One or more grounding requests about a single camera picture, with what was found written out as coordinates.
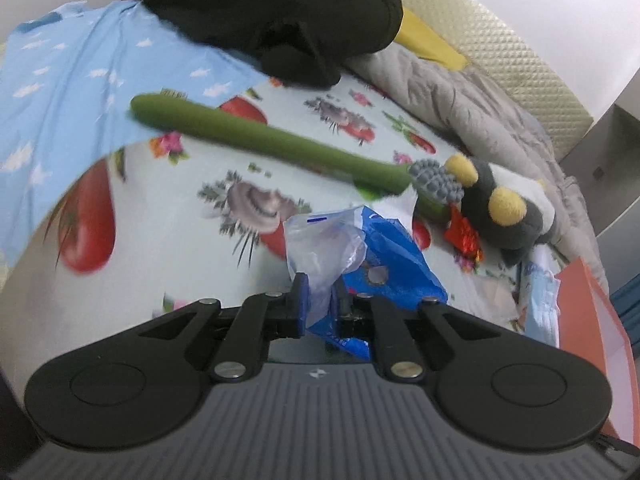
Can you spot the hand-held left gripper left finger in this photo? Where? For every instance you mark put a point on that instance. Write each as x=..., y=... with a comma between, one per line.
x=300, y=305

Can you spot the grey quilt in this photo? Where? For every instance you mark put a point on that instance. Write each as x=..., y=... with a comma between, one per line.
x=475, y=95

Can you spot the grey white penguin plush toy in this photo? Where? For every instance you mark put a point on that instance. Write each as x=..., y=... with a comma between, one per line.
x=520, y=230

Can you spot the orange cardboard box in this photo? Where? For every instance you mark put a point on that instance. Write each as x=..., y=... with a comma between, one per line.
x=590, y=320

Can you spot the yellow pillow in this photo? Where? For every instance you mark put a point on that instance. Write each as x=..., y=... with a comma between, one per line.
x=425, y=40

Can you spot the green toothbrush plush toy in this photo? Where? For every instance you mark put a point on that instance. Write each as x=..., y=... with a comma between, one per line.
x=250, y=135

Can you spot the grey white wardrobe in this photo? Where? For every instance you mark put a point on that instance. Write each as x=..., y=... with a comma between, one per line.
x=620, y=160

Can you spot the clear package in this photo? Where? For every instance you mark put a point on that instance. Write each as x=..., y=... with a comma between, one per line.
x=542, y=300

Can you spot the white crumpled tissue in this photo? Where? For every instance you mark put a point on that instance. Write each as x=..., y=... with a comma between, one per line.
x=495, y=295

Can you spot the fruit printed plastic mat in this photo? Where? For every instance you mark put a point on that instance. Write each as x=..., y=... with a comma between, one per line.
x=175, y=260

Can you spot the blue bed sheet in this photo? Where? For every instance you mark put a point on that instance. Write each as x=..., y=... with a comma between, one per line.
x=75, y=85

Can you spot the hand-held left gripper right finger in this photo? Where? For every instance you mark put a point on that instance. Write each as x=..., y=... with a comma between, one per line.
x=341, y=310

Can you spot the black clothes pile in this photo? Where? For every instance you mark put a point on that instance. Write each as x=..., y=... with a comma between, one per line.
x=275, y=25

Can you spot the blue curtain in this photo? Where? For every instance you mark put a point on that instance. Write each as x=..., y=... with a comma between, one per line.
x=630, y=300

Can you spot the blue plastic bag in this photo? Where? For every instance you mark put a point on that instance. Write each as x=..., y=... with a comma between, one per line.
x=395, y=255

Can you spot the cream padded headboard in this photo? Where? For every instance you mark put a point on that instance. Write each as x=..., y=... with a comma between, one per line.
x=500, y=35

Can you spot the red snack packet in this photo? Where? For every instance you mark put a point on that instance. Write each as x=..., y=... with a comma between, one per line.
x=465, y=235

